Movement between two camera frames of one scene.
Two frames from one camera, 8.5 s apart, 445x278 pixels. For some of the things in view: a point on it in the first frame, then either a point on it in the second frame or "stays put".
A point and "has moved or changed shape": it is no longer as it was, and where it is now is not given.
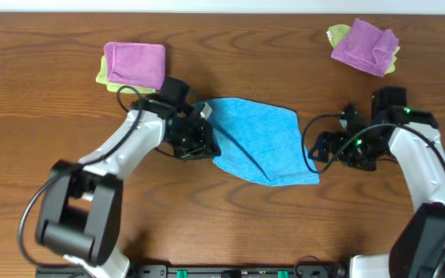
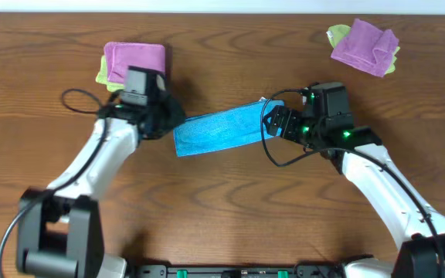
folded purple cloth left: x=136 y=64 stays put
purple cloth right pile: x=367 y=49 stays put
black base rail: x=239 y=270 stays put
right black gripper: x=323 y=140 -> x=293 y=116
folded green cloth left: x=116 y=88 stays put
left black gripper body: x=201 y=140 -> x=172 y=118
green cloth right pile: x=336 y=32 stays put
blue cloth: x=260 y=142 has moved or changed shape
